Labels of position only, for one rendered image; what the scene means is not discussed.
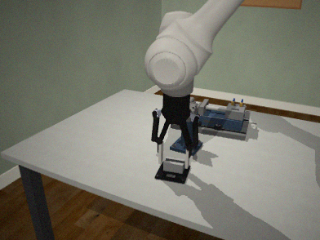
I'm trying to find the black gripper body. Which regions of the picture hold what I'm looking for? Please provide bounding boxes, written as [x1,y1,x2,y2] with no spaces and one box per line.
[161,93,191,125]

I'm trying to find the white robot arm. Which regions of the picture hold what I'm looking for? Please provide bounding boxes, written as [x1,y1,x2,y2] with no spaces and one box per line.
[144,0,244,97]

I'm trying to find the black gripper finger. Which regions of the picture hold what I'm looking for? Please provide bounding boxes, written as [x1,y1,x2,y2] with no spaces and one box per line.
[151,109,172,164]
[176,113,200,169]

